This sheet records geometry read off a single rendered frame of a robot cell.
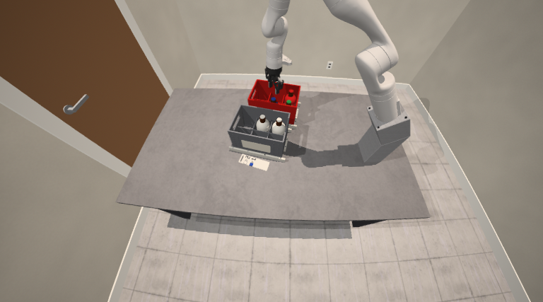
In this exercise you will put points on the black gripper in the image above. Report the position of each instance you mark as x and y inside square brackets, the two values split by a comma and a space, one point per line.
[274, 76]

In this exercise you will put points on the grey divided crate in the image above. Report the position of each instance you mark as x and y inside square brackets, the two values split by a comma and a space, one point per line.
[246, 136]

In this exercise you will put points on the red crate with dividers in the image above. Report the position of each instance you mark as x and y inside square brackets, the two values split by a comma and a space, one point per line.
[263, 92]

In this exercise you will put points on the cream bottle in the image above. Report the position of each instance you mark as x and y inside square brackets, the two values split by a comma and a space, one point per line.
[263, 124]
[278, 127]

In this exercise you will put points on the white paper pick list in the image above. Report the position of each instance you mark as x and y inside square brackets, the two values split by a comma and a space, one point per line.
[254, 162]

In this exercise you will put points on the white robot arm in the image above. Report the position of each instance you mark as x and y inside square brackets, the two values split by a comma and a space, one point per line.
[371, 62]

